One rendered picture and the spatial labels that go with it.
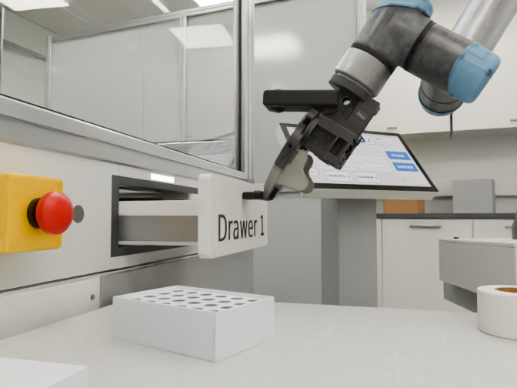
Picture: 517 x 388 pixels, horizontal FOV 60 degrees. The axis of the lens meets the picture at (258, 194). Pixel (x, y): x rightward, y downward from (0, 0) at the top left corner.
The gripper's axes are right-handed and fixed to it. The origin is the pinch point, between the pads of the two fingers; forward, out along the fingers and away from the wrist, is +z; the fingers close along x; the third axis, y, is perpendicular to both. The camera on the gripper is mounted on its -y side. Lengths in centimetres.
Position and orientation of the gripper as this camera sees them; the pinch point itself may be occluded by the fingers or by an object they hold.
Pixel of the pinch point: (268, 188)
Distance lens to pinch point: 70.4
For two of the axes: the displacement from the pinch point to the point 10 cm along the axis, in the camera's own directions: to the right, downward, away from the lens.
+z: -5.5, 8.3, 1.1
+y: 7.9, 5.6, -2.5
